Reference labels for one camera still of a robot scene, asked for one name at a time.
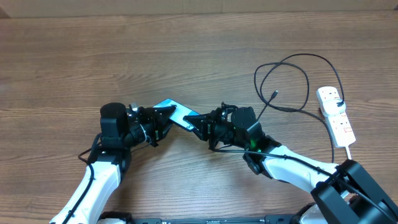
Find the blue Galaxy smartphone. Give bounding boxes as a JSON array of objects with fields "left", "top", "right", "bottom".
[{"left": 154, "top": 98, "right": 199, "bottom": 132}]

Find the black USB charging cable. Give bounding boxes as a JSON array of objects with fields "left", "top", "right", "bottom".
[{"left": 253, "top": 53, "right": 346, "bottom": 164}]

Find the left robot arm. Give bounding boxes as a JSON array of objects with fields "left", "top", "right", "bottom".
[{"left": 50, "top": 103, "right": 177, "bottom": 223}]

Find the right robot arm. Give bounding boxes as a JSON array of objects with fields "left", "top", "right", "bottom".
[{"left": 183, "top": 105, "right": 397, "bottom": 223}]

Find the white charger adapter plug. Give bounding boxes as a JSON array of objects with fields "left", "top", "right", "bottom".
[{"left": 320, "top": 99, "right": 346, "bottom": 117}]

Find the white power strip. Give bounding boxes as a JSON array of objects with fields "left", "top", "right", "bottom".
[{"left": 316, "top": 86, "right": 356, "bottom": 147}]

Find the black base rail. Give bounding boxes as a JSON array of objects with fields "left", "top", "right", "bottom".
[{"left": 97, "top": 212, "right": 299, "bottom": 224}]

